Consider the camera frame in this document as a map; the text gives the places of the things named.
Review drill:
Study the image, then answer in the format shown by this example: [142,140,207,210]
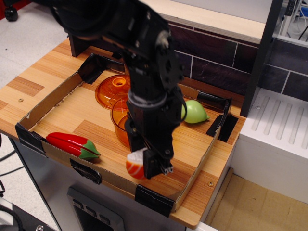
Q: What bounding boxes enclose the red toy chili pepper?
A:
[46,132,101,160]

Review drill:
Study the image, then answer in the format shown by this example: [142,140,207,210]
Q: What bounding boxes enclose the cardboard fence with black tape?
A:
[15,54,243,217]

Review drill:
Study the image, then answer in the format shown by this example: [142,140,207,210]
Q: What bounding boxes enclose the orange transparent pot lid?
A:
[95,75,130,110]

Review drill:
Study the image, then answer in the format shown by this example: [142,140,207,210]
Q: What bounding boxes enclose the green toy pear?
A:
[181,100,210,124]

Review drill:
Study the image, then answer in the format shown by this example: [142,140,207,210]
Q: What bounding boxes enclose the black caster wheel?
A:
[4,6,18,22]

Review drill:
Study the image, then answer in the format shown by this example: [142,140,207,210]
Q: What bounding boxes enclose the white toy sink drainer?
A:
[231,89,308,203]

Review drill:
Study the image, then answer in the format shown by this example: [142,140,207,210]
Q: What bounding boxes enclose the toy oven control panel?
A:
[67,187,125,231]

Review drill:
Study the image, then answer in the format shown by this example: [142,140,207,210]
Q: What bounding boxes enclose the salmon sushi toy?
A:
[126,148,147,180]

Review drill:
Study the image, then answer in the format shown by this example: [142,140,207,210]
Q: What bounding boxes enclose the orange transparent pot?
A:
[110,96,129,147]

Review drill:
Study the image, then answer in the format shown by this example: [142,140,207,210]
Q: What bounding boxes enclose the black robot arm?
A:
[39,0,185,179]

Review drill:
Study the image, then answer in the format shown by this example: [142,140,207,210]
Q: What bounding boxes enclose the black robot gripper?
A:
[125,93,185,179]

